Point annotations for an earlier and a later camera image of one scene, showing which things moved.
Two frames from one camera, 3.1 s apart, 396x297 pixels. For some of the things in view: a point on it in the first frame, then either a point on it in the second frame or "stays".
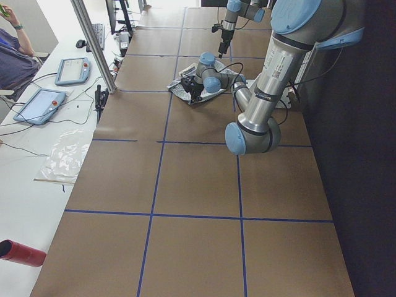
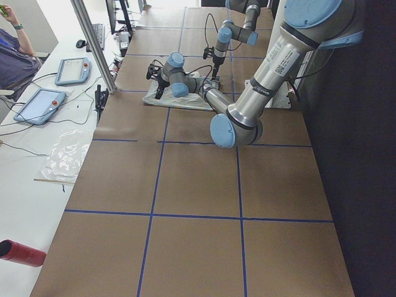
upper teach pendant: x=73 y=71 stays
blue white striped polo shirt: x=228 y=76 → x=192 y=99
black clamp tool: x=101 y=97 stays
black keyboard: x=99 y=30 stays
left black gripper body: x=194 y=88 → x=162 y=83
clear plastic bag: x=64 y=159 stays
